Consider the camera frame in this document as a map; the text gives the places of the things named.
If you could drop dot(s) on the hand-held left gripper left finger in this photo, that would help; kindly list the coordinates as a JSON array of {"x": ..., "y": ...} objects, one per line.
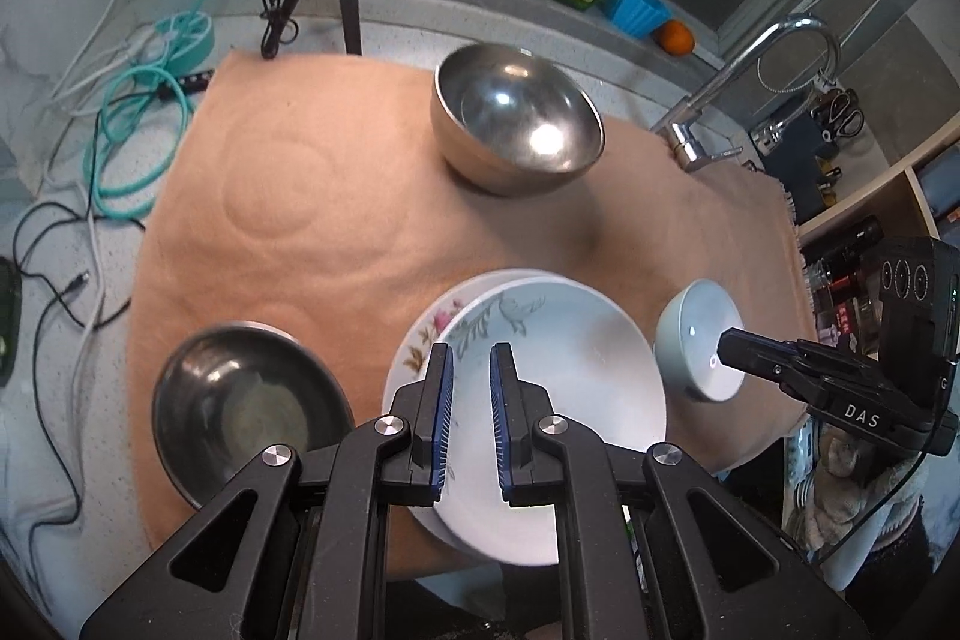
[{"x": 444, "y": 430}]

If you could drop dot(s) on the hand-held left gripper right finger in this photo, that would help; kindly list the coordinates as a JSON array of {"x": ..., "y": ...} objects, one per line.
[{"x": 499, "y": 430}]

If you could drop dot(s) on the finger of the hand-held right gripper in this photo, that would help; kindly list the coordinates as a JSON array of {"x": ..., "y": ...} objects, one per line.
[
  {"x": 757, "y": 359},
  {"x": 814, "y": 359}
]

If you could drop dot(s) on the light blue ceramic bowl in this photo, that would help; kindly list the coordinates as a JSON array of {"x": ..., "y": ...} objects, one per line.
[{"x": 690, "y": 340}]

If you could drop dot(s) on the plain white deep plate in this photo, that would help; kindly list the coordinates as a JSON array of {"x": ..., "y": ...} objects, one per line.
[{"x": 585, "y": 400}]

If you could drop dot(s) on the pink flower print plate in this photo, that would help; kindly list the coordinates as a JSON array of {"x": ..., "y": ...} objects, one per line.
[{"x": 448, "y": 535}]

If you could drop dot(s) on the small dark steel bowl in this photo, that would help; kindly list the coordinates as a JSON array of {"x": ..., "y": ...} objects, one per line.
[{"x": 225, "y": 415}]

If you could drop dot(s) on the large shiny steel bowl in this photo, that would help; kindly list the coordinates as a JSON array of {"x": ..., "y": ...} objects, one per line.
[{"x": 510, "y": 115}]

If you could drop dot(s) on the black flashlight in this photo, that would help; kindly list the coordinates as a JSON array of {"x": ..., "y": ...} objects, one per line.
[{"x": 855, "y": 237}]

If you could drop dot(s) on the blue storage box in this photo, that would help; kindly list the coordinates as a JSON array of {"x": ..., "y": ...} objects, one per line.
[{"x": 941, "y": 190}]

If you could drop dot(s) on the wooden shelf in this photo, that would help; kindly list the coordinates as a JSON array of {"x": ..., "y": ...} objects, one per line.
[{"x": 855, "y": 200}]

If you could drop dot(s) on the dark blue utensil holder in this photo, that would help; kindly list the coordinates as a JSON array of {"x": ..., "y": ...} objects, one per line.
[{"x": 802, "y": 160}]

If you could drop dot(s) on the tan cloth mat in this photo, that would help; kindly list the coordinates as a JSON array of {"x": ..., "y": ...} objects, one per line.
[{"x": 300, "y": 197}]

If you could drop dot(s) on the chrome kitchen faucet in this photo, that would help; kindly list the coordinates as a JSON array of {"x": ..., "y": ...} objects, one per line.
[{"x": 720, "y": 78}]

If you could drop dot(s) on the orange fruit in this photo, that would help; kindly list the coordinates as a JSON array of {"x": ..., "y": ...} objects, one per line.
[{"x": 676, "y": 38}]

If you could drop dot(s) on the blue ribbed cup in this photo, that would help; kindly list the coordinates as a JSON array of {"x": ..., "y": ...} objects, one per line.
[{"x": 634, "y": 6}]

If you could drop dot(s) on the black inline switch box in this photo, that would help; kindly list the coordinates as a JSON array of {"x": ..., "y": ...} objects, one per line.
[{"x": 196, "y": 80}]

